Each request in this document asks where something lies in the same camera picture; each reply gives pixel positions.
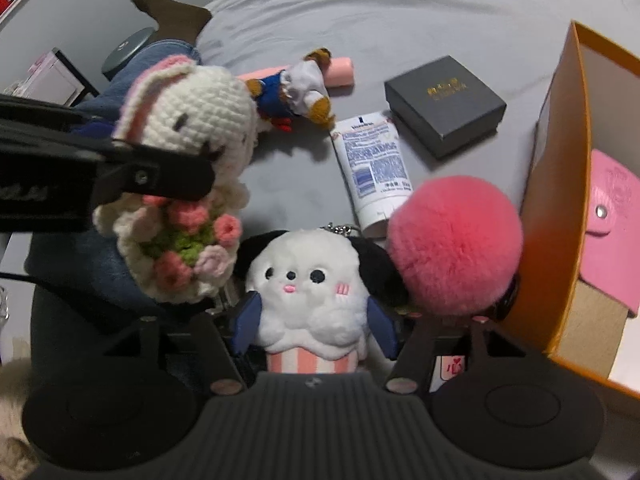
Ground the white lotion tube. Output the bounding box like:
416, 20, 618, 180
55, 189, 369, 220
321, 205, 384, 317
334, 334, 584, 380
331, 110, 413, 240

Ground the brown white chef plush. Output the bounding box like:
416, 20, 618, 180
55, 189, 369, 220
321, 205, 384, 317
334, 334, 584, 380
245, 48, 335, 132

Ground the black gift box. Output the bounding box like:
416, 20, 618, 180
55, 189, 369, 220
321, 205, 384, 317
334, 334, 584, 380
384, 55, 506, 159

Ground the dark round stool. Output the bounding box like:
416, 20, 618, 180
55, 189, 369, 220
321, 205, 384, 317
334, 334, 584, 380
101, 27, 155, 81

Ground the white puppy plush keychain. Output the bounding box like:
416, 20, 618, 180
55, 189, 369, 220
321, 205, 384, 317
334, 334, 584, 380
233, 229, 410, 374

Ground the crocheted white bunny doll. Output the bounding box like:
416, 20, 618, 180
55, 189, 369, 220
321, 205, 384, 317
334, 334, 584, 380
93, 55, 258, 304

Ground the pink card wallet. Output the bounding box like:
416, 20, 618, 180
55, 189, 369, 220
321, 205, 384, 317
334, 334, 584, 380
579, 150, 639, 318

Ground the pink tube case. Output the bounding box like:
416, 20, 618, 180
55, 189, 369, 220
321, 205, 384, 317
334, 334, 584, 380
239, 58, 355, 89

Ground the pink fluffy pompom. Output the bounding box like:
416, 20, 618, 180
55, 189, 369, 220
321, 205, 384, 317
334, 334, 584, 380
387, 176, 523, 316

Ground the dark brown sock foot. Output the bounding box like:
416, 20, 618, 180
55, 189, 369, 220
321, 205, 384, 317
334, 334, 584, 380
131, 0, 212, 46

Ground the orange cardboard storage box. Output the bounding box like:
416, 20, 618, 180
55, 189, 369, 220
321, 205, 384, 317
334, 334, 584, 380
503, 22, 639, 415

